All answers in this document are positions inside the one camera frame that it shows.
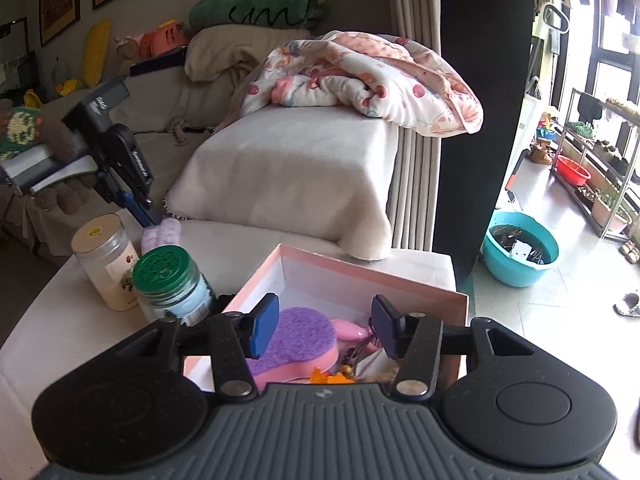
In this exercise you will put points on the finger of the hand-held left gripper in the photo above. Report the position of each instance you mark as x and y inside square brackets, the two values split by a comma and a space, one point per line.
[145, 212]

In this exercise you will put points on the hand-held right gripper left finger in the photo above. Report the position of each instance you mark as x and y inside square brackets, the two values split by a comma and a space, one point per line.
[262, 325]

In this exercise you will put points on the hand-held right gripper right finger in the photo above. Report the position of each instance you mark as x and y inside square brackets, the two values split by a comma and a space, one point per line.
[382, 327]

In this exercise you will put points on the lavender fluffy item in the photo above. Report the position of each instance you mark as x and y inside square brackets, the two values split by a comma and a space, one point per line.
[162, 235]

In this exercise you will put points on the pink soft toy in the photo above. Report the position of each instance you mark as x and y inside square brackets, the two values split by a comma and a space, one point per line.
[350, 330]

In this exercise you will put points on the purple and pink sponge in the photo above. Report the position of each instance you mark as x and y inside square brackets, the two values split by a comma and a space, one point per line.
[300, 335]

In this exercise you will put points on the brown fluffy item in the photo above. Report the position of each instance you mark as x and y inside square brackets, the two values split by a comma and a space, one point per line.
[375, 375]

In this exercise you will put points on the orange soft item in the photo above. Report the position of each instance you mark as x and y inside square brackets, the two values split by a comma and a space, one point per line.
[320, 376]

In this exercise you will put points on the small yellow toy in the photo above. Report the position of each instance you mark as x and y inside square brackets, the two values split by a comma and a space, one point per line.
[67, 87]
[32, 99]

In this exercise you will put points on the dark beaded charm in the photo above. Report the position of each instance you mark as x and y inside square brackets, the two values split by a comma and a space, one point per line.
[350, 360]

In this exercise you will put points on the clear jar beige lid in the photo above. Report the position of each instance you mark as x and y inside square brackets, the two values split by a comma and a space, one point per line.
[107, 265]

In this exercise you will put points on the beige sofa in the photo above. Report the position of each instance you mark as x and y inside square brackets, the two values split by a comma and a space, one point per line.
[165, 105]

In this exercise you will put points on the yellow plush toy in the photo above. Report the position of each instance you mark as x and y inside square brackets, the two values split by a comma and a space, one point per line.
[95, 52]

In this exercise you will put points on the glass jar green lid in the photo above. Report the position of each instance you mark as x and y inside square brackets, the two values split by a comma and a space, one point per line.
[170, 280]

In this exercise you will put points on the small brown plush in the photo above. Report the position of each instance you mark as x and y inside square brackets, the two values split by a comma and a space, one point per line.
[127, 50]

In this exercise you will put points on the brown teddy bear green sweater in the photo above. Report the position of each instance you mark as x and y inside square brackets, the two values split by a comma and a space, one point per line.
[20, 127]

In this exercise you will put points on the dark flat box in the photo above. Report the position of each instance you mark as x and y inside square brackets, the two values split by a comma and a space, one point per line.
[160, 62]

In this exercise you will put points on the black framed panel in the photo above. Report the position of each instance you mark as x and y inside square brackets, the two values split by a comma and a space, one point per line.
[15, 55]

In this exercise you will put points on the beige pillow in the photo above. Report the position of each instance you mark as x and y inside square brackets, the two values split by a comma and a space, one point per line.
[230, 50]

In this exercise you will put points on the teal plastic basin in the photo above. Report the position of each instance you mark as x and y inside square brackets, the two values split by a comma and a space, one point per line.
[520, 270]

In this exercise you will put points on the beige curtain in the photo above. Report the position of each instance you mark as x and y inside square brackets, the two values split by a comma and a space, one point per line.
[412, 160]

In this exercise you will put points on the green plush cushion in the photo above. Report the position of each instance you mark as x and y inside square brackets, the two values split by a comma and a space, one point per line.
[250, 5]

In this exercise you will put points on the brown boots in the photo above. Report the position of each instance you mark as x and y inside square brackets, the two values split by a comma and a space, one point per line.
[541, 154]

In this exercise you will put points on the red plastic basin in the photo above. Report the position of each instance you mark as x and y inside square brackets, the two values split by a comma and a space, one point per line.
[572, 172]

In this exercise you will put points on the grey slipper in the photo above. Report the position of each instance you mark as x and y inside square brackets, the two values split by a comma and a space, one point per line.
[627, 305]

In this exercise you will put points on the floral printed blanket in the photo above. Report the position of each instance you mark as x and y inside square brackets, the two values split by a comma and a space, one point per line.
[375, 75]

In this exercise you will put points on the white bag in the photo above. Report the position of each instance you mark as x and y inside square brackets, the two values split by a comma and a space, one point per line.
[529, 115]

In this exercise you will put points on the potted plant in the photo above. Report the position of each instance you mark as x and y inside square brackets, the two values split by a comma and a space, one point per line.
[612, 210]

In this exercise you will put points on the beige sandals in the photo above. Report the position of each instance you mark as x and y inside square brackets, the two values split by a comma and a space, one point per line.
[630, 251]

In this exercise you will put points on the metal shelf rack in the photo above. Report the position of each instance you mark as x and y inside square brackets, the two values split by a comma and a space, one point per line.
[607, 160]

